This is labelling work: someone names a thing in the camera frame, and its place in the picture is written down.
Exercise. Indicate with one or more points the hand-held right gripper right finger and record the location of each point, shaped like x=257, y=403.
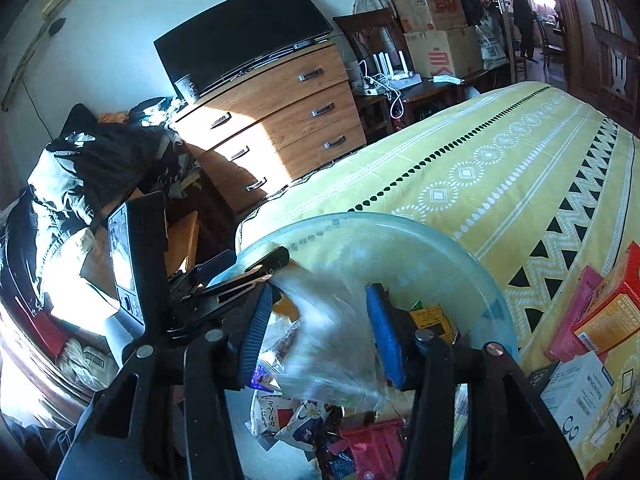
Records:
x=385, y=335

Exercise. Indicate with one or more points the pile of snack packets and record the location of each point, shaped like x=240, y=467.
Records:
x=300, y=425

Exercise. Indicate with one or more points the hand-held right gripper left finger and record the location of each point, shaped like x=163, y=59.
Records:
x=255, y=330

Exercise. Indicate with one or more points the white carton box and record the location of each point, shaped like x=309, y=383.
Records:
x=575, y=400

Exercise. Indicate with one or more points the black flat-screen television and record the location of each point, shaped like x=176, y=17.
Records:
x=240, y=35

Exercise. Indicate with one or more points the white face mask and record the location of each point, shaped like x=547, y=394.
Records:
x=447, y=79

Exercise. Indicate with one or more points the white power strip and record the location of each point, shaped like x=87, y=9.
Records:
x=372, y=91

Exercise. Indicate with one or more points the patterned drinking cup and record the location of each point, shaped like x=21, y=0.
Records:
x=186, y=89

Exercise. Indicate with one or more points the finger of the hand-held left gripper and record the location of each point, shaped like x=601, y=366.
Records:
x=235, y=292
x=270, y=259

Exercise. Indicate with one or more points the white printed plastic bag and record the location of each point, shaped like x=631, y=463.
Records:
x=492, y=42

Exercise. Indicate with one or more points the pile of dark clothes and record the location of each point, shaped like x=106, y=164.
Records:
x=100, y=160

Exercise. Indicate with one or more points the clear plastic snack bag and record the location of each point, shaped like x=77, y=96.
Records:
x=325, y=330

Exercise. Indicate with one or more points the wooden chest of drawers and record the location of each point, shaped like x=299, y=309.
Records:
x=280, y=115

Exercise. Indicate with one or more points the red flat box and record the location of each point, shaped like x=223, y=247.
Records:
x=575, y=310

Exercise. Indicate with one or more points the white router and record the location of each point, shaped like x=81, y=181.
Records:
x=400, y=79

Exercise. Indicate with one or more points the dark wooden chair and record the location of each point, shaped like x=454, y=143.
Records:
x=360, y=30

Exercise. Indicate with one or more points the large cardboard box red print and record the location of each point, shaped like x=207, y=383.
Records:
x=442, y=52

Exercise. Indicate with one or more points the clear round plastic bin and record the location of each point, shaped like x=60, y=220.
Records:
x=400, y=250

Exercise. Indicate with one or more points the dark wooden side table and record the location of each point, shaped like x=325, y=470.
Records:
x=430, y=97

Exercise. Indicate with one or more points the orange-red carton box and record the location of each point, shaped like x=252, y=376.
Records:
x=615, y=320

